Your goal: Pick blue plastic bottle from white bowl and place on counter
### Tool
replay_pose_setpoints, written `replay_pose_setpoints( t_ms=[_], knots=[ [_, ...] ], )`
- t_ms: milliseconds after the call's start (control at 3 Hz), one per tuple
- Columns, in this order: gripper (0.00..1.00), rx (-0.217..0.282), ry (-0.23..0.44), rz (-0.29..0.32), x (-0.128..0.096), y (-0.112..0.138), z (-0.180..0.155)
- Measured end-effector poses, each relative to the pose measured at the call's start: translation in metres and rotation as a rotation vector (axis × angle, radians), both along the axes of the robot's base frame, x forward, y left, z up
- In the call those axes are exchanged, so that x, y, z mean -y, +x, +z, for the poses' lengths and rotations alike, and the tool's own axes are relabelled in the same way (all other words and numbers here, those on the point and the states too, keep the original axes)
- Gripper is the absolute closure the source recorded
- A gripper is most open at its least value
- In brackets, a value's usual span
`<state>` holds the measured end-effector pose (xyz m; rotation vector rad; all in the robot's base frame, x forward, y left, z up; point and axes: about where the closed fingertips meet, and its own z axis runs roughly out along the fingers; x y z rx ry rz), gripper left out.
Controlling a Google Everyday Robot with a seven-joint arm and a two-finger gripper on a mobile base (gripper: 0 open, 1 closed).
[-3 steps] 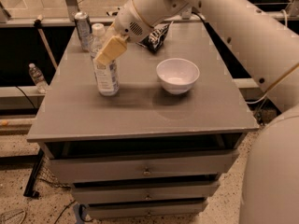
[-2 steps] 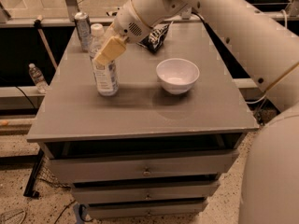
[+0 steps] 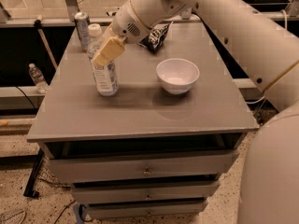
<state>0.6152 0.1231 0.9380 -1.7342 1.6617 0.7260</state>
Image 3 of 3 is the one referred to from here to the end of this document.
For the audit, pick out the small clear water bottle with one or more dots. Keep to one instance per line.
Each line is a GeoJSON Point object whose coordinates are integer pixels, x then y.
{"type": "Point", "coordinates": [38, 78]}

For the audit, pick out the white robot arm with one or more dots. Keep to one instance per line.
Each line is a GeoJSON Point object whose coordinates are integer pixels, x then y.
{"type": "Point", "coordinates": [269, 54]}

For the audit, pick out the middle grey drawer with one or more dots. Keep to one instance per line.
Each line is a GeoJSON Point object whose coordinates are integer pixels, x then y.
{"type": "Point", "coordinates": [146, 192]}

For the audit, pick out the wooden handled tool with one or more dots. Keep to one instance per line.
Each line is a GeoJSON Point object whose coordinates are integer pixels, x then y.
{"type": "Point", "coordinates": [38, 26]}

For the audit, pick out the white bowl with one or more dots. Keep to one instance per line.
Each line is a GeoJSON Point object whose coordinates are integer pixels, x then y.
{"type": "Point", "coordinates": [177, 75]}

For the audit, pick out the bottom grey drawer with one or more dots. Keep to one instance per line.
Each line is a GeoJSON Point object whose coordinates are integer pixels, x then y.
{"type": "Point", "coordinates": [147, 209]}

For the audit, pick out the wire mesh strainer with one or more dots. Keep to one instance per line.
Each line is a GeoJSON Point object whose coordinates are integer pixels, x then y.
{"type": "Point", "coordinates": [16, 216]}

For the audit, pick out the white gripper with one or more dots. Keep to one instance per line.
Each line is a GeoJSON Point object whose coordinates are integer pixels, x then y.
{"type": "Point", "coordinates": [126, 22]}

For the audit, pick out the silver drink can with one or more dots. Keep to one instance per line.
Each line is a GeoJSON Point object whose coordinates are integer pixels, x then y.
{"type": "Point", "coordinates": [82, 21]}

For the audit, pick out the black metal stand leg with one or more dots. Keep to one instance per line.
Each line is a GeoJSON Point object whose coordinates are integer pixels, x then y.
{"type": "Point", "coordinates": [30, 191]}

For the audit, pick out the blue chip bag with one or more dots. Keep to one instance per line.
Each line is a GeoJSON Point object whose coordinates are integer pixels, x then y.
{"type": "Point", "coordinates": [156, 38]}

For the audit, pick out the top grey drawer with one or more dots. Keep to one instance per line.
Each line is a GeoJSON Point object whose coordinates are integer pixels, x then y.
{"type": "Point", "coordinates": [139, 167]}

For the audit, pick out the grey drawer cabinet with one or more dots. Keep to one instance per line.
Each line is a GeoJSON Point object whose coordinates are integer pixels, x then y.
{"type": "Point", "coordinates": [142, 119]}

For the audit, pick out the blue labelled plastic bottle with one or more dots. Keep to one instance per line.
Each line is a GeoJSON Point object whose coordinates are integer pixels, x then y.
{"type": "Point", "coordinates": [104, 76]}

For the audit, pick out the grey drawer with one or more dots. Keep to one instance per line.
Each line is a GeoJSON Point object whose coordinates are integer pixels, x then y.
{"type": "Point", "coordinates": [147, 209]}
{"type": "Point", "coordinates": [146, 192]}
{"type": "Point", "coordinates": [139, 167]}

